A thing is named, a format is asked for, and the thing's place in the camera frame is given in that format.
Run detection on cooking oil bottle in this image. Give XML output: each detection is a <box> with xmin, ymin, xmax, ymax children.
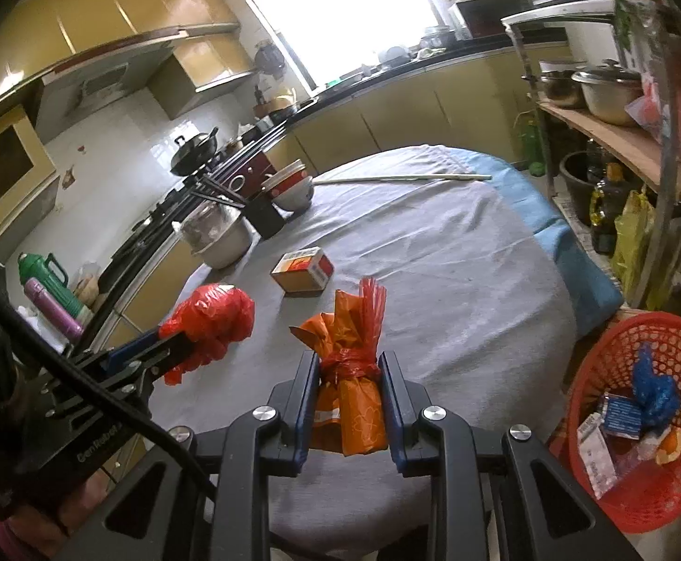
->
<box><xmin>589</xmin><ymin>164</ymin><xmax>628</xmax><ymax>255</ymax></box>

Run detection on bundle of chopsticks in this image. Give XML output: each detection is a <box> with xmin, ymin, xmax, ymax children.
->
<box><xmin>191</xmin><ymin>178</ymin><xmax>248</xmax><ymax>208</ymax></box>

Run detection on black utensil holder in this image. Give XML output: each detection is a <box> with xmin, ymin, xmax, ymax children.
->
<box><xmin>246</xmin><ymin>190</ymin><xmax>286</xmax><ymax>240</ymax></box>

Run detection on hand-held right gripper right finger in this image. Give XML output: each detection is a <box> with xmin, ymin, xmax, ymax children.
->
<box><xmin>377</xmin><ymin>351</ymin><xmax>645</xmax><ymax>561</ymax></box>

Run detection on red plastic bag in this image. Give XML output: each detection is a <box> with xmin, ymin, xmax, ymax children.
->
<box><xmin>159</xmin><ymin>282</ymin><xmax>256</xmax><ymax>387</ymax></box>

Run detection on green leafy vegetable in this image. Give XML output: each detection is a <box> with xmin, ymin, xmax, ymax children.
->
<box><xmin>612</xmin><ymin>0</ymin><xmax>657</xmax><ymax>42</ymax></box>

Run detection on red cooker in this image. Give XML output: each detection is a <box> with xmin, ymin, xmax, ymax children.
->
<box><xmin>224</xmin><ymin>155</ymin><xmax>274</xmax><ymax>200</ymax></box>

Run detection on dark countertop appliance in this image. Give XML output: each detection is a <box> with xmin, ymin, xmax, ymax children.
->
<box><xmin>253</xmin><ymin>40</ymin><xmax>295</xmax><ymax>118</ymax></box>

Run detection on window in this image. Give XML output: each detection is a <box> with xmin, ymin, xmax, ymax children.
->
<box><xmin>217</xmin><ymin>0</ymin><xmax>441</xmax><ymax>91</ymax></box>

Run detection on black bucket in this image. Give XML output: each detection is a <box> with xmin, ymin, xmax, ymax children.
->
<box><xmin>559</xmin><ymin>151</ymin><xmax>604</xmax><ymax>211</ymax></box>

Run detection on small blue packet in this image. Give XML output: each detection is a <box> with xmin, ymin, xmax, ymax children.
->
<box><xmin>601</xmin><ymin>391</ymin><xmax>645</xmax><ymax>439</ymax></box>

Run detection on person's left hand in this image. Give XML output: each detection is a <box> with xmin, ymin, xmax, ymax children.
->
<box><xmin>1</xmin><ymin>467</ymin><xmax>113</xmax><ymax>559</ymax></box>

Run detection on metal shelf rack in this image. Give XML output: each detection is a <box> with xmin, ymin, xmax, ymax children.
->
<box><xmin>501</xmin><ymin>0</ymin><xmax>681</xmax><ymax>316</ymax></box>

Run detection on red rimmed bowl stack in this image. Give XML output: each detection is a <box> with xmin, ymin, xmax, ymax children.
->
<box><xmin>261</xmin><ymin>159</ymin><xmax>309</xmax><ymax>191</ymax></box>

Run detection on kitchen counter cabinets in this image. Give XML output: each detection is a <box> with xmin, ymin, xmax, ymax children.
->
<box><xmin>282</xmin><ymin>41</ymin><xmax>572</xmax><ymax>176</ymax></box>

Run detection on green plastic bottle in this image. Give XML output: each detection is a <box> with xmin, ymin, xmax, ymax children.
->
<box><xmin>519</xmin><ymin>117</ymin><xmax>546</xmax><ymax>179</ymax></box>

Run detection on steel pot with glass lid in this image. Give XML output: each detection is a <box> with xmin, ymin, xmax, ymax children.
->
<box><xmin>174</xmin><ymin>201</ymin><xmax>254</xmax><ymax>270</ymax></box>

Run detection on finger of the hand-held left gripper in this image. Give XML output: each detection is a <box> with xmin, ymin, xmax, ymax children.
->
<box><xmin>92</xmin><ymin>336</ymin><xmax>192</xmax><ymax>404</ymax></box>
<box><xmin>107</xmin><ymin>327</ymin><xmax>186</xmax><ymax>366</ymax></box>

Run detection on black crate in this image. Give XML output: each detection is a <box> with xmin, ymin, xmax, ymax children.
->
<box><xmin>454</xmin><ymin>0</ymin><xmax>534</xmax><ymax>42</ymax></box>

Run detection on blue cloth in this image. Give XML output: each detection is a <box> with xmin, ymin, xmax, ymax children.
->
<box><xmin>434</xmin><ymin>146</ymin><xmax>625</xmax><ymax>340</ymax></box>

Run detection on pink plastic bag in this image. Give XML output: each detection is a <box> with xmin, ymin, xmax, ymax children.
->
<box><xmin>624</xmin><ymin>79</ymin><xmax>677</xmax><ymax>144</ymax></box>

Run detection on black cable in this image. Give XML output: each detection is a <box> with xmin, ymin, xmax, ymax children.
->
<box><xmin>0</xmin><ymin>260</ymin><xmax>221</xmax><ymax>500</ymax></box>

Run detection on yellow wall cabinets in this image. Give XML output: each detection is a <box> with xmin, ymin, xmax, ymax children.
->
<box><xmin>0</xmin><ymin>0</ymin><xmax>242</xmax><ymax>246</ymax></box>

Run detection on orange plastic bag bundle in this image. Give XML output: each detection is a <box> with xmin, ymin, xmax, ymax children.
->
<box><xmin>290</xmin><ymin>276</ymin><xmax>391</xmax><ymax>457</ymax></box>

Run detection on black wok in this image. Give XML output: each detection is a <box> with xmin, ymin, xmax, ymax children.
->
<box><xmin>170</xmin><ymin>127</ymin><xmax>221</xmax><ymax>177</ymax></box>

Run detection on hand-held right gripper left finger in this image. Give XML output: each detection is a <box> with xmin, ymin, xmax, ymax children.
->
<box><xmin>65</xmin><ymin>351</ymin><xmax>324</xmax><ymax>561</ymax></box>

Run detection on small orange and white box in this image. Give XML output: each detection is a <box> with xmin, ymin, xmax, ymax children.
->
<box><xmin>270</xmin><ymin>247</ymin><xmax>334</xmax><ymax>294</ymax></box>

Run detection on blue plastic bag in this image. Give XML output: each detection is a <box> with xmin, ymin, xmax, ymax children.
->
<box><xmin>630</xmin><ymin>344</ymin><xmax>681</xmax><ymax>439</ymax></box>

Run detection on orange peel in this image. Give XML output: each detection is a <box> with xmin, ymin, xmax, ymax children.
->
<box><xmin>653</xmin><ymin>426</ymin><xmax>681</xmax><ymax>468</ymax></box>

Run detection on grey tablecloth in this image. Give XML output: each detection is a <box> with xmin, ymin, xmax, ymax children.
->
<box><xmin>200</xmin><ymin>143</ymin><xmax>581</xmax><ymax>561</ymax></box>

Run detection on pink bottle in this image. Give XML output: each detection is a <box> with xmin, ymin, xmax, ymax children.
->
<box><xmin>23</xmin><ymin>279</ymin><xmax>84</xmax><ymax>341</ymax></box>

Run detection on white bowl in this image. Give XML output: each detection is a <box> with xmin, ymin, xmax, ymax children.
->
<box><xmin>270</xmin><ymin>175</ymin><xmax>315</xmax><ymax>212</ymax></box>

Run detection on white paper box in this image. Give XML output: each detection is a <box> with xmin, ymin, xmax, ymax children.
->
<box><xmin>576</xmin><ymin>415</ymin><xmax>619</xmax><ymax>500</ymax></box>

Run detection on range hood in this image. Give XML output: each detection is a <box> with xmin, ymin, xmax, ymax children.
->
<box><xmin>30</xmin><ymin>47</ymin><xmax>178</xmax><ymax>129</ymax></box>

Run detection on green thermos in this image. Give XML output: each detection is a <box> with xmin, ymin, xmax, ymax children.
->
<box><xmin>18</xmin><ymin>252</ymin><xmax>84</xmax><ymax>319</ymax></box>

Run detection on small steel pot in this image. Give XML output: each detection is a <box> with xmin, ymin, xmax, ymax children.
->
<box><xmin>538</xmin><ymin>61</ymin><xmax>587</xmax><ymax>109</ymax></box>

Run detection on red plastic mesh basket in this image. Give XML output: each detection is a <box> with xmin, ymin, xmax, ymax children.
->
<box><xmin>565</xmin><ymin>311</ymin><xmax>681</xmax><ymax>535</ymax></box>

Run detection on black gas stove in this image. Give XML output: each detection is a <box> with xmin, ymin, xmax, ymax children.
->
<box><xmin>107</xmin><ymin>129</ymin><xmax>295</xmax><ymax>281</ymax></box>

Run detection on yellow plastic bag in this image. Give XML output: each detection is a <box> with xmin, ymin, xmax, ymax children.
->
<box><xmin>611</xmin><ymin>187</ymin><xmax>669</xmax><ymax>310</ymax></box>

